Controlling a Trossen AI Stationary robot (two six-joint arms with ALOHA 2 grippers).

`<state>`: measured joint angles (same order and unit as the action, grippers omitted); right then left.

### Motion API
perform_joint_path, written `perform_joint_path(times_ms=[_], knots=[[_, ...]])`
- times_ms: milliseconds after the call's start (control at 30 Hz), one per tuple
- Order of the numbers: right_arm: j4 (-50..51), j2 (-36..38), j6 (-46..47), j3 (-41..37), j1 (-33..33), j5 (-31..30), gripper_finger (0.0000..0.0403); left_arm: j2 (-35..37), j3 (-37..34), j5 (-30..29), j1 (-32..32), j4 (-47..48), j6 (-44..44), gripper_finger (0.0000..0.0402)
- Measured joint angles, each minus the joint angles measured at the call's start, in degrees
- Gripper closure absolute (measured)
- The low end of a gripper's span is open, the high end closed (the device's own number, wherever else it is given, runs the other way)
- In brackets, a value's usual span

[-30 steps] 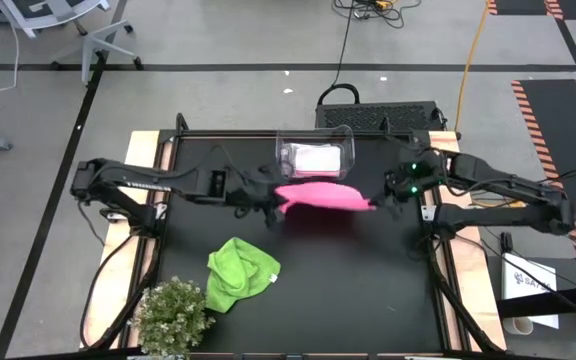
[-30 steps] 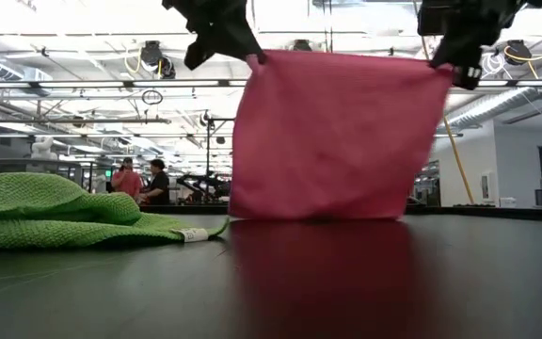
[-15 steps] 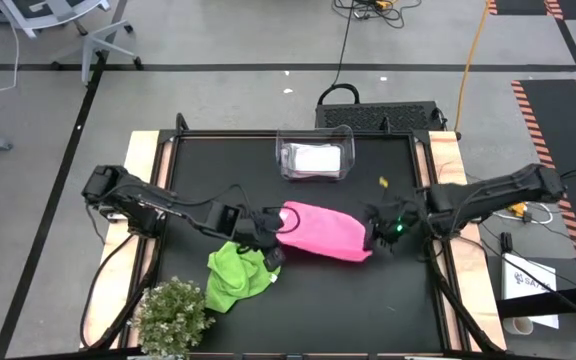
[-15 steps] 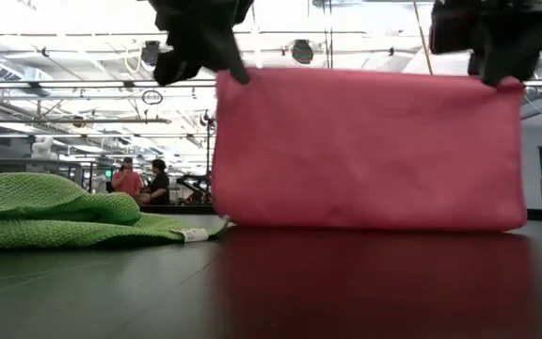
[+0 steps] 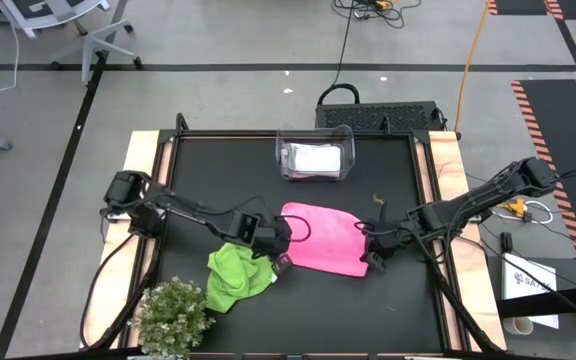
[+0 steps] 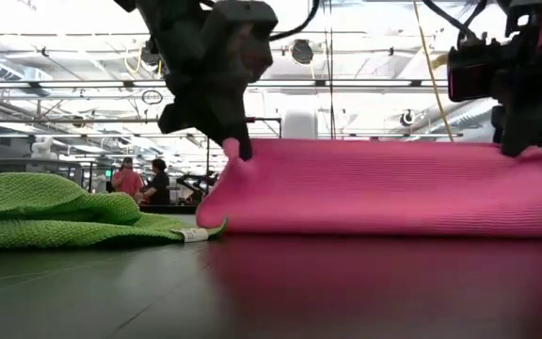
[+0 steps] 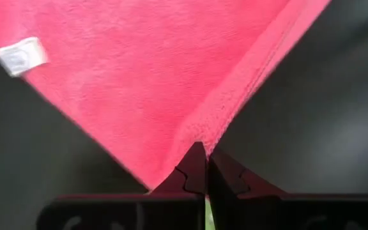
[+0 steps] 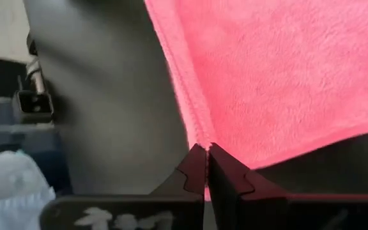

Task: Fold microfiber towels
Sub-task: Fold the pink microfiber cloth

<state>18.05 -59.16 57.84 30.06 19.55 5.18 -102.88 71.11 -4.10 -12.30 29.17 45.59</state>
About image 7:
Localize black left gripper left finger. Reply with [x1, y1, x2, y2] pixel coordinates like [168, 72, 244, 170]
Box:
[36, 141, 208, 230]

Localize green microfiber towel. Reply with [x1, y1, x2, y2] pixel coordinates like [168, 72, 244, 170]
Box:
[204, 197, 216, 230]

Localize pink microfiber towel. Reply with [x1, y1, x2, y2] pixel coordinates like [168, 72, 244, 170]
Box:
[0, 0, 332, 191]

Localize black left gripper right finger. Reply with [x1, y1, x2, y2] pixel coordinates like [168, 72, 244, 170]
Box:
[207, 149, 368, 230]

